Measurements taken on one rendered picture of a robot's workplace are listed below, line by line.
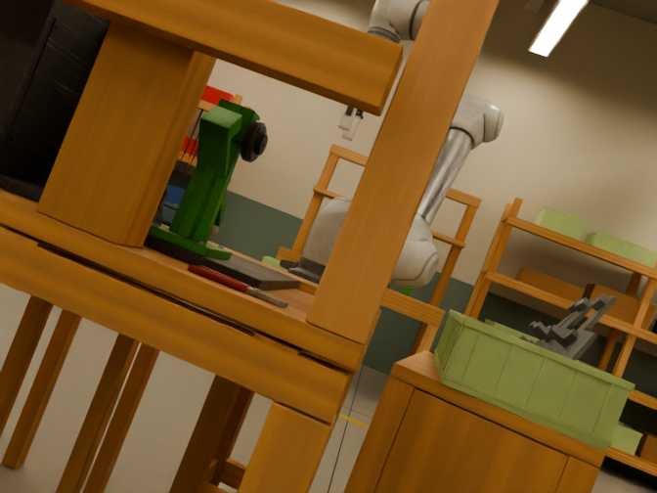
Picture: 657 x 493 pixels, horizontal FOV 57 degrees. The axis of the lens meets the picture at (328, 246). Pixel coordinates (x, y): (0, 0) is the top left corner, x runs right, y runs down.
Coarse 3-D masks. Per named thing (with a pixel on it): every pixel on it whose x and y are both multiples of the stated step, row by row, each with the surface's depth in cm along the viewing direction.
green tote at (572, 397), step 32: (448, 320) 203; (448, 352) 160; (480, 352) 147; (512, 352) 146; (544, 352) 145; (448, 384) 148; (480, 384) 147; (512, 384) 146; (544, 384) 145; (576, 384) 144; (608, 384) 143; (544, 416) 144; (576, 416) 143; (608, 416) 142
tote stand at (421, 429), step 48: (432, 384) 150; (384, 432) 152; (432, 432) 148; (480, 432) 146; (528, 432) 143; (384, 480) 150; (432, 480) 147; (480, 480) 144; (528, 480) 142; (576, 480) 139
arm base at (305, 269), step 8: (280, 264) 187; (288, 264) 186; (296, 264) 185; (304, 264) 182; (312, 264) 180; (320, 264) 190; (288, 272) 179; (296, 272) 178; (304, 272) 179; (312, 272) 180; (320, 272) 179; (312, 280) 179; (320, 280) 178
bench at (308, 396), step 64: (0, 192) 98; (0, 256) 90; (64, 256) 90; (128, 256) 88; (128, 320) 88; (192, 320) 87; (256, 320) 86; (256, 384) 85; (320, 384) 84; (256, 448) 85; (320, 448) 84
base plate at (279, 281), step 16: (0, 176) 106; (16, 192) 105; (32, 192) 105; (160, 240) 102; (176, 256) 102; (192, 256) 101; (240, 256) 142; (224, 272) 101; (240, 272) 100; (256, 272) 113; (272, 272) 131; (256, 288) 100; (272, 288) 111; (288, 288) 129
